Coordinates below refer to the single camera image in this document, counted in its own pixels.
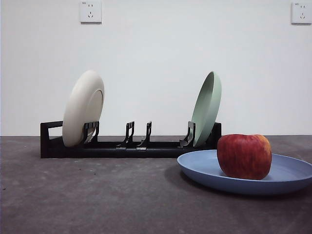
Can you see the green plate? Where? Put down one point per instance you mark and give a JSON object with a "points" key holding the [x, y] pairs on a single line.
{"points": [[207, 109]]}

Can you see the red yellow apple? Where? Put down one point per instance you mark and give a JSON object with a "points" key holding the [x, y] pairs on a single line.
{"points": [[243, 156]]}

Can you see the cream plate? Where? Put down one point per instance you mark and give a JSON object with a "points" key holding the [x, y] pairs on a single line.
{"points": [[78, 109]]}

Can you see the blue plate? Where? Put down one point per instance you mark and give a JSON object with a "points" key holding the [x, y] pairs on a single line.
{"points": [[200, 170]]}

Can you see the white wall socket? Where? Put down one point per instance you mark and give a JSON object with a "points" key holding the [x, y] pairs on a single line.
{"points": [[302, 13], [91, 12]]}

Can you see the black plate rack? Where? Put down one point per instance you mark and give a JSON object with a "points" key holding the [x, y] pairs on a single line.
{"points": [[109, 152]]}

